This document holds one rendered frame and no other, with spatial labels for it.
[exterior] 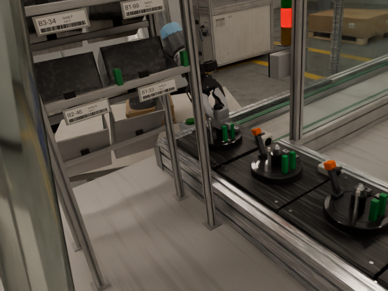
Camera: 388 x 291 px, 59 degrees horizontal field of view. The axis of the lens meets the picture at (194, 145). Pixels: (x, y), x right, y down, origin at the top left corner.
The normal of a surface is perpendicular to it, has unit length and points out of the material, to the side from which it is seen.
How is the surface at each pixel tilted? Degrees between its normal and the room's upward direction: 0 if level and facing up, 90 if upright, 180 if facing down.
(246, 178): 0
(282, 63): 90
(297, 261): 90
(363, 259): 0
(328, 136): 90
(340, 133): 90
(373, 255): 0
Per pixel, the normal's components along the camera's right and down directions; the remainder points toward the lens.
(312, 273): -0.83, 0.34
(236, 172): -0.11, -0.88
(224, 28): 0.47, 0.36
